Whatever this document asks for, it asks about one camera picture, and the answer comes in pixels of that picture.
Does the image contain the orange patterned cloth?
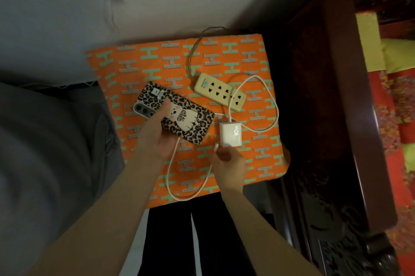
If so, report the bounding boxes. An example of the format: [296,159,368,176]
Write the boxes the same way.
[85,34,291,210]

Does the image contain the beige power strip cord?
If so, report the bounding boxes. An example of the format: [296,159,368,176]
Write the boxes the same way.
[186,26,228,79]

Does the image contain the person's left hand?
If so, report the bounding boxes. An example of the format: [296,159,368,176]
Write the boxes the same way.
[134,100,181,162]

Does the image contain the red patterned bedding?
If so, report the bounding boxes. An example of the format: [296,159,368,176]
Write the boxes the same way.
[366,68,415,276]

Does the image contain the person's right hand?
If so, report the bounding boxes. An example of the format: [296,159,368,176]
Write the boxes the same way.
[208,145,247,194]

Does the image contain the dark carved wooden furniture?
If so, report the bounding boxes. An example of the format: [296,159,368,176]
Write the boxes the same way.
[264,0,415,276]

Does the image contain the person's left forearm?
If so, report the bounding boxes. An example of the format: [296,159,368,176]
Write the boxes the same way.
[27,151,164,276]

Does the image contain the white charger adapter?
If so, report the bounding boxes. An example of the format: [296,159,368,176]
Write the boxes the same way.
[219,121,243,148]

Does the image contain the person's black trousers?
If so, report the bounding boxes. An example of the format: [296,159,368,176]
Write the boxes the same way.
[137,185,276,276]

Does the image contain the person's right forearm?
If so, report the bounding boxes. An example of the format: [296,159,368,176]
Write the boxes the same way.
[220,188,323,276]

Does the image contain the white charging cable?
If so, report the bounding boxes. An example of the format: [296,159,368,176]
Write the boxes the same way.
[165,75,280,202]

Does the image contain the phone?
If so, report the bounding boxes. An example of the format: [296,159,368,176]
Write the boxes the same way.
[132,81,215,145]

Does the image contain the yellow-green fabric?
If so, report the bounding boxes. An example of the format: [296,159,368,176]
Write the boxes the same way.
[348,0,415,74]

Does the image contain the beige power strip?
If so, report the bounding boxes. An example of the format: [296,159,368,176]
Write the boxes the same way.
[193,73,247,112]

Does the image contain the person's grey shirt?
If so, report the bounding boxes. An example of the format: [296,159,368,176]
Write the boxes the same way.
[0,81,126,276]

